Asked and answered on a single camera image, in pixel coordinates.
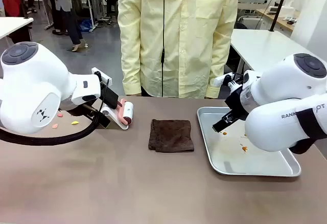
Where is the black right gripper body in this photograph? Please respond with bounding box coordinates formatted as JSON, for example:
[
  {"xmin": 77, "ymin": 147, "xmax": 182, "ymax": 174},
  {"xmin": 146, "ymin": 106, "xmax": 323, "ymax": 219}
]
[{"xmin": 224, "ymin": 87, "xmax": 250, "ymax": 119}]

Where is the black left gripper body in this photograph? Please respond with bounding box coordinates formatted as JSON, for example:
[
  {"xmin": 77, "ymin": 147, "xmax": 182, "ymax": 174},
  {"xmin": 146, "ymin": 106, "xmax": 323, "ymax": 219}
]
[{"xmin": 101, "ymin": 87, "xmax": 120, "ymax": 109}]

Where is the pink and white lint roller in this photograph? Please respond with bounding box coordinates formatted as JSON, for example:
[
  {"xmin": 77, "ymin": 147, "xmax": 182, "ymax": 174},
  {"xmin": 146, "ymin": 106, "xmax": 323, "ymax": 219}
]
[{"xmin": 116, "ymin": 98, "xmax": 135, "ymax": 127}]

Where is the brown cloth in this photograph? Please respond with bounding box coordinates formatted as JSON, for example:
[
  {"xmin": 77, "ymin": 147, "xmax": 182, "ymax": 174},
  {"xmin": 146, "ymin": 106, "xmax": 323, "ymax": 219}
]
[{"xmin": 148, "ymin": 118, "xmax": 195, "ymax": 153}]

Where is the white folding stand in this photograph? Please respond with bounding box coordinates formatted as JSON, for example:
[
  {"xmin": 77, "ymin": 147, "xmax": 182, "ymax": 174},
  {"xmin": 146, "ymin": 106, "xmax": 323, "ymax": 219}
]
[{"xmin": 101, "ymin": 106, "xmax": 130, "ymax": 131}]

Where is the metal tray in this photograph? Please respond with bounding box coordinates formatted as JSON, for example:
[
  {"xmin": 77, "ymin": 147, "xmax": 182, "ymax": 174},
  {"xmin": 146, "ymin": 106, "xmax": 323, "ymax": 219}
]
[{"xmin": 196, "ymin": 106, "xmax": 302, "ymax": 177}]

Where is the large white table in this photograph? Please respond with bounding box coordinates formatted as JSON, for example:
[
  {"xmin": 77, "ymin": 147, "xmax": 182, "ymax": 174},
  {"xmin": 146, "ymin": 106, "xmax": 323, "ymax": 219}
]
[{"xmin": 229, "ymin": 28, "xmax": 327, "ymax": 74}]

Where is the blue bag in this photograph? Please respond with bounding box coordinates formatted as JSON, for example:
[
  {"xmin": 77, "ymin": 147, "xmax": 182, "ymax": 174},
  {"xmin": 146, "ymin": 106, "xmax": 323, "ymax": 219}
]
[{"xmin": 78, "ymin": 19, "xmax": 94, "ymax": 33}]

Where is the person in yellow shirt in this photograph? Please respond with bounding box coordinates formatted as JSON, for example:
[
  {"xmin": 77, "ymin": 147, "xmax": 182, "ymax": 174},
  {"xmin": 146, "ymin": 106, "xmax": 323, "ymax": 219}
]
[{"xmin": 117, "ymin": 0, "xmax": 242, "ymax": 99}]

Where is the wooden top table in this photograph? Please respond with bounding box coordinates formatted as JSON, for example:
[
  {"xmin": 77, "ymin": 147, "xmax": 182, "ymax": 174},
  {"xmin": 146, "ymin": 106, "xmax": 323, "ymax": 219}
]
[{"xmin": 255, "ymin": 8, "xmax": 298, "ymax": 33}]

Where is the black office chair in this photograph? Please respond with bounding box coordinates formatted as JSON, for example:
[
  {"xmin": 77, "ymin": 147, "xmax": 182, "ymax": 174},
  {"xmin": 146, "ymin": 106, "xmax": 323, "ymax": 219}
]
[{"xmin": 105, "ymin": 0, "xmax": 120, "ymax": 22}]

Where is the person in grey skirt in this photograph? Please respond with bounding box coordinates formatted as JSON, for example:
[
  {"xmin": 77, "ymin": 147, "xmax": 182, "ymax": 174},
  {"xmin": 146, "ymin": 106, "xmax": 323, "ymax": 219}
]
[{"xmin": 48, "ymin": 0, "xmax": 85, "ymax": 53}]

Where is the white tissue box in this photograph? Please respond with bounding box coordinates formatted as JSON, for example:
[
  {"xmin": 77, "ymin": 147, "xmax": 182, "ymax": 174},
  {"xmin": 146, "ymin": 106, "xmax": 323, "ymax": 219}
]
[{"xmin": 281, "ymin": 0, "xmax": 295, "ymax": 14}]

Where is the slanted black tripod pole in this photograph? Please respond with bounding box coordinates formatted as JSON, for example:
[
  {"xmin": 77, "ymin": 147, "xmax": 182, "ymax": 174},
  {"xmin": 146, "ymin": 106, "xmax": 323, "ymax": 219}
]
[{"xmin": 269, "ymin": 0, "xmax": 293, "ymax": 32}]

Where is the small white table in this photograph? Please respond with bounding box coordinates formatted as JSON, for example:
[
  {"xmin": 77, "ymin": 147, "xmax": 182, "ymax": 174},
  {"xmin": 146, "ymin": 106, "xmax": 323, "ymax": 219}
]
[{"xmin": 0, "ymin": 16, "xmax": 35, "ymax": 40}]

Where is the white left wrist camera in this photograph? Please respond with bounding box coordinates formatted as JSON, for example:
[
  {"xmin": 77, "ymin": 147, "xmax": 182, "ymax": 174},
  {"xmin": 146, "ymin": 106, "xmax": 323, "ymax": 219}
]
[{"xmin": 91, "ymin": 66, "xmax": 112, "ymax": 86}]

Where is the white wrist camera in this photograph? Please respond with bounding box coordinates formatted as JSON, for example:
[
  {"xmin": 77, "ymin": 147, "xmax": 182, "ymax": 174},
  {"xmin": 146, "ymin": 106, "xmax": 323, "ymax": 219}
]
[
  {"xmin": 91, "ymin": 66, "xmax": 112, "ymax": 86},
  {"xmin": 213, "ymin": 72, "xmax": 243, "ymax": 92}
]

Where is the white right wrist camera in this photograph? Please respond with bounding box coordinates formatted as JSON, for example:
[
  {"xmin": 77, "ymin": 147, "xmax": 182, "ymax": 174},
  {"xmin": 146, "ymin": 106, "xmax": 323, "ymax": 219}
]
[{"xmin": 213, "ymin": 72, "xmax": 243, "ymax": 92}]

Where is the black left arm cable sleeve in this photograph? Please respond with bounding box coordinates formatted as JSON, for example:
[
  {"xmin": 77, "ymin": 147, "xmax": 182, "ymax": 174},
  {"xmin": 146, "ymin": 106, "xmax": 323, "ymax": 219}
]
[{"xmin": 0, "ymin": 78, "xmax": 111, "ymax": 147}]

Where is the black arm cable sleeve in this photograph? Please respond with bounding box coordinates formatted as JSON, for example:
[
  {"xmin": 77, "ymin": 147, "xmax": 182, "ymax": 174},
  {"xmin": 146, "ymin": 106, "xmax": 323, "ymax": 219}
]
[
  {"xmin": 0, "ymin": 78, "xmax": 111, "ymax": 147},
  {"xmin": 288, "ymin": 108, "xmax": 327, "ymax": 155}
]

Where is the black right arm cable sleeve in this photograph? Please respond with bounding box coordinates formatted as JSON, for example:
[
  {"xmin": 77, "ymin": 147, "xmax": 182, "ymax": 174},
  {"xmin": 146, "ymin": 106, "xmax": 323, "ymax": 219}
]
[{"xmin": 288, "ymin": 108, "xmax": 327, "ymax": 155}]

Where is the thin black microphone cable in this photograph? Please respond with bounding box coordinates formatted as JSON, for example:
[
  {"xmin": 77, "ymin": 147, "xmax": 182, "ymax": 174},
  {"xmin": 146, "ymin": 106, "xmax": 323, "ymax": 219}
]
[{"xmin": 160, "ymin": 0, "xmax": 166, "ymax": 97}]

